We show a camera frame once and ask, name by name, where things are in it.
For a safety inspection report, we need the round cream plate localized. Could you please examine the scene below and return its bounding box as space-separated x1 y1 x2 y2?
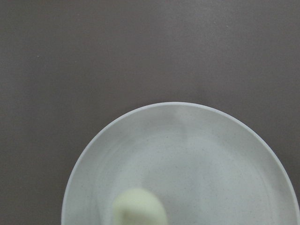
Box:
61 102 300 225

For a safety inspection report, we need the white steamed bun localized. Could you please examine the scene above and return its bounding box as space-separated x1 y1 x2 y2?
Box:
112 188 168 225

